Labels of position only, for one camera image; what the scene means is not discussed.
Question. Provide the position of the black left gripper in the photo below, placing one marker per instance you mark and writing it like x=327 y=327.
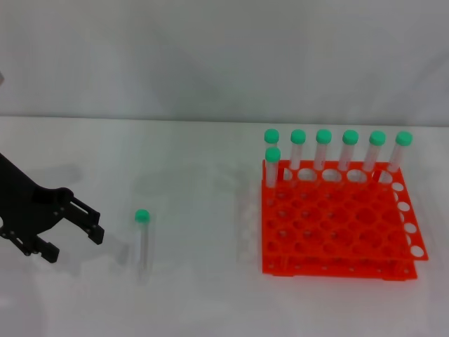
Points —
x=24 y=207

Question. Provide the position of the green-capped clear test tube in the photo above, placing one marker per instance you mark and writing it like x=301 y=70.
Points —
x=377 y=138
x=142 y=245
x=271 y=135
x=323 y=136
x=403 y=139
x=297 y=136
x=273 y=155
x=350 y=137

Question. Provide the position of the orange test tube rack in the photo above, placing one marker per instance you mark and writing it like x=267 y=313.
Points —
x=350 y=224

